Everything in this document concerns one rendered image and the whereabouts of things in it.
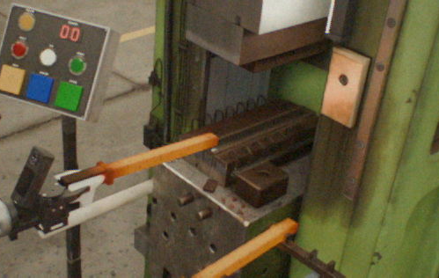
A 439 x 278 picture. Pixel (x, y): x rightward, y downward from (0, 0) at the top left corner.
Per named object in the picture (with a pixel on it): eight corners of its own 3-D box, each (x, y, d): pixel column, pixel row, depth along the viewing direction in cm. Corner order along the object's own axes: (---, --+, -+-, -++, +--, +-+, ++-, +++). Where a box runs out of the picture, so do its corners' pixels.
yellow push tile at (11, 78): (17, 94, 188) (24, 70, 188) (-4, 88, 190) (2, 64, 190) (21, 95, 190) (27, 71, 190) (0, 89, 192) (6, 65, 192)
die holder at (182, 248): (228, 350, 177) (246, 223, 155) (147, 274, 200) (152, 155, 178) (349, 267, 212) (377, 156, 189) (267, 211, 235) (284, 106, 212)
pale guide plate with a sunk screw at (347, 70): (349, 128, 145) (365, 61, 137) (319, 113, 151) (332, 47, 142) (354, 126, 146) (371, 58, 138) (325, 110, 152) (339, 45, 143)
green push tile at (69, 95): (75, 112, 182) (82, 86, 182) (53, 105, 184) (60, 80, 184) (78, 112, 184) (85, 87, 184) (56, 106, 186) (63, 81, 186)
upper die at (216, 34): (238, 66, 149) (243, 28, 144) (185, 38, 161) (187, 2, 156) (347, 33, 175) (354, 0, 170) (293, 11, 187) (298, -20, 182)
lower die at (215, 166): (224, 187, 167) (227, 161, 163) (177, 154, 179) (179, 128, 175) (323, 142, 193) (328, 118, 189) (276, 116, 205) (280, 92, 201)
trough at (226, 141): (214, 157, 167) (215, 152, 166) (201, 149, 170) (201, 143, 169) (315, 115, 192) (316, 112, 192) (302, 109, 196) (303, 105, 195)
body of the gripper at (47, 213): (52, 206, 130) (-4, 227, 122) (51, 171, 126) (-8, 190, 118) (72, 224, 125) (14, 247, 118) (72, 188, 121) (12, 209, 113)
